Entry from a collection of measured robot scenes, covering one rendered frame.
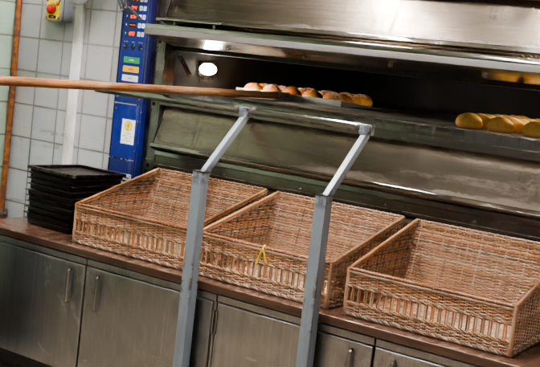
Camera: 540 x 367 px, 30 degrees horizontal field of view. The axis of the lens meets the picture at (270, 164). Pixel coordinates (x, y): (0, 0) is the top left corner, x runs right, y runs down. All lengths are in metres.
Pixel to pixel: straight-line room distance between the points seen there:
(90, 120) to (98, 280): 0.98
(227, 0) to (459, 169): 1.18
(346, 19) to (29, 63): 1.68
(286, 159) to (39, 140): 1.35
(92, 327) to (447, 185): 1.39
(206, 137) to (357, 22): 0.81
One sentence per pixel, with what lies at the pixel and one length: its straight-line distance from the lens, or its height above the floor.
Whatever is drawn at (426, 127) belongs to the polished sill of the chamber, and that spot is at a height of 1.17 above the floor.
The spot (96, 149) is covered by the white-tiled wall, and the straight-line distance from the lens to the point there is 4.47.
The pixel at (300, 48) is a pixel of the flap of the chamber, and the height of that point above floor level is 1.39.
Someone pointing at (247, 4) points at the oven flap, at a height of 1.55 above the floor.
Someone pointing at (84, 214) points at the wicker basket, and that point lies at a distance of 3.83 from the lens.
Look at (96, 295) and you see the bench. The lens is 3.74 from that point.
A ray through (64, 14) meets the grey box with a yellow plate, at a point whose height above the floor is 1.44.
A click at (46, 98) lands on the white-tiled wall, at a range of 4.69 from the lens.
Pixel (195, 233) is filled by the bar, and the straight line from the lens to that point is 3.35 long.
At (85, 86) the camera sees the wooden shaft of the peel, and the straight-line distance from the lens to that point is 3.41.
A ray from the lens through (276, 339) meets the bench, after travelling 3.28.
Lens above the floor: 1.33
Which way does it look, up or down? 6 degrees down
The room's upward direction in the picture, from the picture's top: 6 degrees clockwise
